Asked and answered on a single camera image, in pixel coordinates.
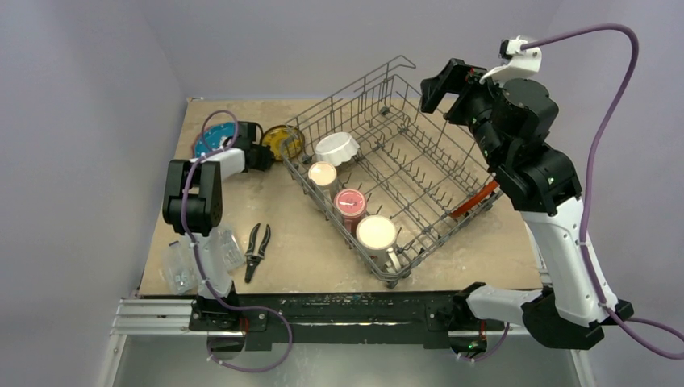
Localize yellow plate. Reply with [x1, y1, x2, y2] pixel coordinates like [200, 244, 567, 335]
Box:
[260, 124, 305, 162]

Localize blue polka dot plate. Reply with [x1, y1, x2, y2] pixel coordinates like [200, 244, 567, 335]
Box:
[192, 122, 235, 158]

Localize tall cream seahorse cup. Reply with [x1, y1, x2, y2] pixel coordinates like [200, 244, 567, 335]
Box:
[307, 161, 340, 209]

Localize orange fluted plate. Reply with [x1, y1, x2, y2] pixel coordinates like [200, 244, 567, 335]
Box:
[449, 181, 499, 219]

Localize pink ghost pattern mug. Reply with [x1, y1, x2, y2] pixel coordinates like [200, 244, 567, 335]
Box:
[333, 189, 367, 235]

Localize green interior mushroom mug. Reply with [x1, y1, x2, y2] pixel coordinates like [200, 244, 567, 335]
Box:
[356, 214, 402, 274]

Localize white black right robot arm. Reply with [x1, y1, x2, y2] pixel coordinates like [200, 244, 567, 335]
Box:
[419, 58, 634, 350]

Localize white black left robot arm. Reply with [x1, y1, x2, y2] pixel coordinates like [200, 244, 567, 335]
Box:
[161, 120, 273, 330]

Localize clear plastic screw box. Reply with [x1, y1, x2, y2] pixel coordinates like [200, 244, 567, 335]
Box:
[161, 227, 246, 298]

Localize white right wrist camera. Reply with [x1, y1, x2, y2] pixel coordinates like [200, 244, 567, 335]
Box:
[479, 36, 542, 85]

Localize black grey wire stripper pliers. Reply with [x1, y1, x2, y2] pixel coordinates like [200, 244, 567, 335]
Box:
[244, 223, 272, 283]

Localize grey wire dish rack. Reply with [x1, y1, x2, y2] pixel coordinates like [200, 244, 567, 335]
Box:
[283, 55, 501, 289]

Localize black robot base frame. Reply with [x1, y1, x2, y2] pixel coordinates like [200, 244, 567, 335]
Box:
[189, 291, 504, 355]

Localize aluminium rail front left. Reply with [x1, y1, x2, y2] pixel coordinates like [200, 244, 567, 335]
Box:
[111, 299, 191, 335]

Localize aluminium rail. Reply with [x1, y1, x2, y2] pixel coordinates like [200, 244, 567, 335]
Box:
[489, 98, 597, 387]
[111, 299, 191, 335]

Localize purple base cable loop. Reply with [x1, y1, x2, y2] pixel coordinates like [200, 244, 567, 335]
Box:
[206, 306, 294, 374]

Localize aluminium rail right side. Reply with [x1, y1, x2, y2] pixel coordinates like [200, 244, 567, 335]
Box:
[489, 98, 597, 387]

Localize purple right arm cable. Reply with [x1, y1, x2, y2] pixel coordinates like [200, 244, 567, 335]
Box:
[520, 23, 684, 361]

